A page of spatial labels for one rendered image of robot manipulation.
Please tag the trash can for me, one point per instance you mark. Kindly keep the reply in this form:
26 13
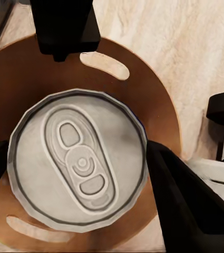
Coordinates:
27 76

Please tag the can of soda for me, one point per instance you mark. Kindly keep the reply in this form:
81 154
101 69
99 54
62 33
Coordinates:
77 160

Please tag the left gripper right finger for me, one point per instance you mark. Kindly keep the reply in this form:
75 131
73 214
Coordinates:
191 214

